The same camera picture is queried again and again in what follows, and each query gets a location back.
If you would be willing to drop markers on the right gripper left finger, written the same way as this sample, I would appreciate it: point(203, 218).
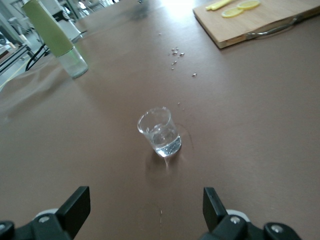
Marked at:
point(72, 210)

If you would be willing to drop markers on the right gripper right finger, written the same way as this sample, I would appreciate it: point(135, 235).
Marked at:
point(217, 217)

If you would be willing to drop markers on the small clear glass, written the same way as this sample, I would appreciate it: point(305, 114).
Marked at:
point(162, 140)

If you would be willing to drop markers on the green sleeved glass bottle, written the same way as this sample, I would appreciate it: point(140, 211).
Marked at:
point(50, 32)

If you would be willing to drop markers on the wooden cutting board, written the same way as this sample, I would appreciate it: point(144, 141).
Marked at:
point(262, 22)

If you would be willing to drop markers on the yellow lemon slice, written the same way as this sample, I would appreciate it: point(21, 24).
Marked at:
point(232, 12)
point(248, 4)

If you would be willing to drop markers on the yellow plastic fork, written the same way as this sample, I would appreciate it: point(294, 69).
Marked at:
point(220, 5)

